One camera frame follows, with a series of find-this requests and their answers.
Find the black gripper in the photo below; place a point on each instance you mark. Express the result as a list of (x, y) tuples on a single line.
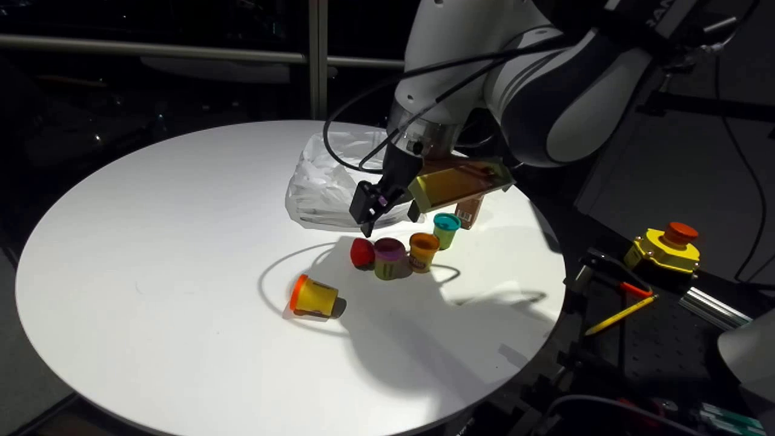
[(401, 170)]

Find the pink lid dough container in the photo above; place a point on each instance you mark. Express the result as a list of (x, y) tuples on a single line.
[(390, 258)]

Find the red strawberry plush toy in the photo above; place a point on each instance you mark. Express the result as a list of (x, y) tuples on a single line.
[(362, 253)]

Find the orange lid dough container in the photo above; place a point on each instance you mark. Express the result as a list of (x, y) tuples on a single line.
[(422, 249)]

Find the teal lid dough container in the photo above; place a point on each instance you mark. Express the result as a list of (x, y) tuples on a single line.
[(447, 228)]

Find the spice jar with red lid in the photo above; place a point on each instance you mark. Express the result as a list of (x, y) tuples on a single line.
[(468, 211)]

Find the yellow dough can orange lid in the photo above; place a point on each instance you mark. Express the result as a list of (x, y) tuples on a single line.
[(315, 296)]

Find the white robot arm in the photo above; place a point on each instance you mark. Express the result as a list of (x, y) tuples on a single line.
[(517, 73)]

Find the white plastic bag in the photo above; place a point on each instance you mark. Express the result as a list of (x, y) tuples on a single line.
[(318, 197)]

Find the yellow pencil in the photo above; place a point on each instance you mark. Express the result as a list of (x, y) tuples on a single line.
[(622, 316)]

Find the yellow emergency stop button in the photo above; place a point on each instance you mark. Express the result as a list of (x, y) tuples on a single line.
[(666, 248)]

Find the aluminium profile bar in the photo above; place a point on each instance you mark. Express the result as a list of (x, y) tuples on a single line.
[(716, 306)]

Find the grey rounded cover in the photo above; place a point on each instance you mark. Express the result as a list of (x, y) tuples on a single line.
[(752, 352)]

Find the yellowish wrist camera block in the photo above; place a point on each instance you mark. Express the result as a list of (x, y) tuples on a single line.
[(456, 182)]

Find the vertical window post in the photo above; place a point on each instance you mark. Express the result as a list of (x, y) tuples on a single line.
[(318, 55)]

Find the horizontal metal rail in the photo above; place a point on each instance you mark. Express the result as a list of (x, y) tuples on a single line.
[(160, 48)]

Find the black camera on stand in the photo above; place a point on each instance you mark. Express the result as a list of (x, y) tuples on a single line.
[(718, 26)]

